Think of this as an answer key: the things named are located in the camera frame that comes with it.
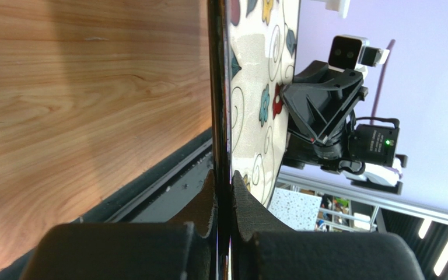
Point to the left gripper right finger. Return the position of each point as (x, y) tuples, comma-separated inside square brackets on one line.
[(263, 247)]

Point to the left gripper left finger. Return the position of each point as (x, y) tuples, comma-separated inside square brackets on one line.
[(184, 247)]

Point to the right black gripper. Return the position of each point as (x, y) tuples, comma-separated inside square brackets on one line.
[(319, 100)]

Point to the floral square plate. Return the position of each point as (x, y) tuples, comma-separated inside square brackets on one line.
[(252, 52)]

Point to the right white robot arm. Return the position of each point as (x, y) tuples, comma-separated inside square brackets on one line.
[(370, 160)]

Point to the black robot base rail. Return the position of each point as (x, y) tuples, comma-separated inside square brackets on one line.
[(154, 197)]

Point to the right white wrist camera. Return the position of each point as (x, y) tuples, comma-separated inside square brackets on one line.
[(352, 52)]

